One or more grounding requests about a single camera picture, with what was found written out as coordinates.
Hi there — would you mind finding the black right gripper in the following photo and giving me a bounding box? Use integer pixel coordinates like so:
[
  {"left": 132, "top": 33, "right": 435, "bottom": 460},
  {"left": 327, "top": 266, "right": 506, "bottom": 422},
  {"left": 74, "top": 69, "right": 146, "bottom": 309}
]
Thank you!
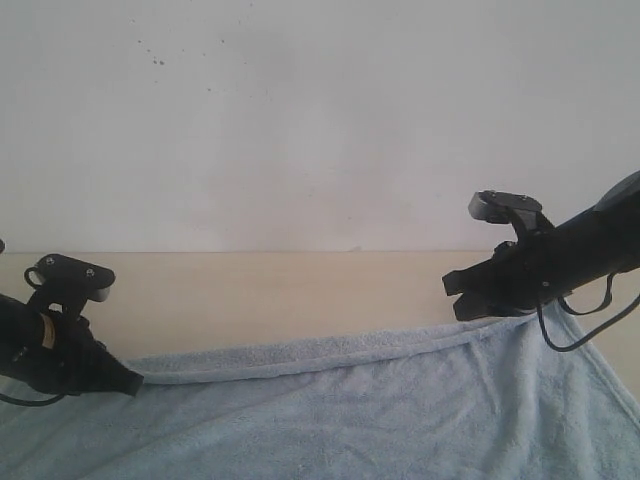
[{"left": 442, "top": 209, "right": 575, "bottom": 321}]

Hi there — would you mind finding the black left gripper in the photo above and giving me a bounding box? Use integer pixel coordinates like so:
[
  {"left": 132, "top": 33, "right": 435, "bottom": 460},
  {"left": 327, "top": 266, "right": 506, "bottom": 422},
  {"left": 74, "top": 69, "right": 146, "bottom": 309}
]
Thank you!
[{"left": 14, "top": 304, "right": 144, "bottom": 397}]

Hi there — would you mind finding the light blue fleece towel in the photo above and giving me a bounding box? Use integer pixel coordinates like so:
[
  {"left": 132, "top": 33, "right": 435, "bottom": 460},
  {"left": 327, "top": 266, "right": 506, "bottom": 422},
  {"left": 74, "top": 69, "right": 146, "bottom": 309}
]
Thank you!
[{"left": 1, "top": 316, "right": 639, "bottom": 479}]

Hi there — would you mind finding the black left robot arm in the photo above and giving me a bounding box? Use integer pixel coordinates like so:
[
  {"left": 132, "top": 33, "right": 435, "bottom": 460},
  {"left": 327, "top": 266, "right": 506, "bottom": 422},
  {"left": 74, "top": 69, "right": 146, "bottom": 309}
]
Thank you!
[{"left": 1, "top": 295, "right": 143, "bottom": 397}]

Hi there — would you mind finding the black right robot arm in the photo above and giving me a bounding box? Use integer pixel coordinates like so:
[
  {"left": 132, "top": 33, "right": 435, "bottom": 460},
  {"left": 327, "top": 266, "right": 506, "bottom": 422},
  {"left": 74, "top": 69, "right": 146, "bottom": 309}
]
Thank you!
[{"left": 443, "top": 173, "right": 639, "bottom": 321}]

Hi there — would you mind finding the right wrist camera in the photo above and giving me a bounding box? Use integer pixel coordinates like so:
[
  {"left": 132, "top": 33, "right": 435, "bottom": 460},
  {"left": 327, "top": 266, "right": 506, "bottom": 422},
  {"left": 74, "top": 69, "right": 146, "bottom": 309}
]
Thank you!
[{"left": 468, "top": 190, "right": 542, "bottom": 224}]

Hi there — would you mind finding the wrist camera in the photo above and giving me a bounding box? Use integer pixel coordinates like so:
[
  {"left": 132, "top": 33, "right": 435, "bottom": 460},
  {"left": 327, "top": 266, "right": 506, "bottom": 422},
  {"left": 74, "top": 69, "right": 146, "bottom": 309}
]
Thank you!
[
  {"left": 468, "top": 190, "right": 542, "bottom": 224},
  {"left": 24, "top": 253, "right": 116, "bottom": 303}
]

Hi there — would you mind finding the black left cable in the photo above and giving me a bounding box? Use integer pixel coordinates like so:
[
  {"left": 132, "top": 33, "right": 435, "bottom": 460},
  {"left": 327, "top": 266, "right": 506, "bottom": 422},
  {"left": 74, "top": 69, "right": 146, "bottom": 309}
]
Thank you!
[{"left": 0, "top": 389, "right": 66, "bottom": 407}]

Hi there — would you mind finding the black cable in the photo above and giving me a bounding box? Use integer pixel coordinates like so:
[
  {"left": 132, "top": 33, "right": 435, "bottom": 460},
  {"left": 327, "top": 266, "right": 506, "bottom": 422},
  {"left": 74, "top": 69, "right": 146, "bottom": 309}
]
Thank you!
[
  {"left": 0, "top": 389, "right": 66, "bottom": 407},
  {"left": 535, "top": 272, "right": 640, "bottom": 353}
]

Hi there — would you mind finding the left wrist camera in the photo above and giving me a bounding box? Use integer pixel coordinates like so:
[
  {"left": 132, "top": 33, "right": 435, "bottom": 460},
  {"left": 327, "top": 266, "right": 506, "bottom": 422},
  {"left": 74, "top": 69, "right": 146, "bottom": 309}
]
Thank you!
[{"left": 24, "top": 253, "right": 116, "bottom": 303}]

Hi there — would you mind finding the black right cable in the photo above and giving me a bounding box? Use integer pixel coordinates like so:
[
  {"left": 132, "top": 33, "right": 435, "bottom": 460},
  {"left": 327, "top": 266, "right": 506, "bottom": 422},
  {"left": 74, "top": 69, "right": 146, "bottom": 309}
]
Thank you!
[{"left": 535, "top": 272, "right": 640, "bottom": 353}]

